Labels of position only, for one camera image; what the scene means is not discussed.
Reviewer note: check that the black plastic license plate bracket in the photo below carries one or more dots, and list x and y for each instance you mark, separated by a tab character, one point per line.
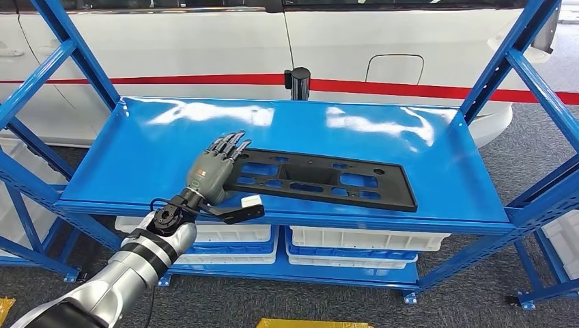
398	194

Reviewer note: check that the red barrier belt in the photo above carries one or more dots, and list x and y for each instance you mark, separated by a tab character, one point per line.
407	88
181	79

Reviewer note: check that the blue metal shelf rack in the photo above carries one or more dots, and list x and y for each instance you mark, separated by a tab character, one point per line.
135	149
552	290
36	260

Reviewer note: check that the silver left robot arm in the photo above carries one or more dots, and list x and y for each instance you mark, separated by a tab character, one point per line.
135	267

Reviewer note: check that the white car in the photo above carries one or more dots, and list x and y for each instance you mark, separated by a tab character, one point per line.
181	40

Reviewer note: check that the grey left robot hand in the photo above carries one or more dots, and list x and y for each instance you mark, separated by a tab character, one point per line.
210	174

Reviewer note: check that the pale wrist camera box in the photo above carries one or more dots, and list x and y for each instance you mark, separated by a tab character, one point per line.
252	201

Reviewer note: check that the black stanchion post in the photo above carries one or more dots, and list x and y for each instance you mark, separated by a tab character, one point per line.
299	84

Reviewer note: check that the blue plastic crate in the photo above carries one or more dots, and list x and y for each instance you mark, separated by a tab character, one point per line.
353	254
235	249

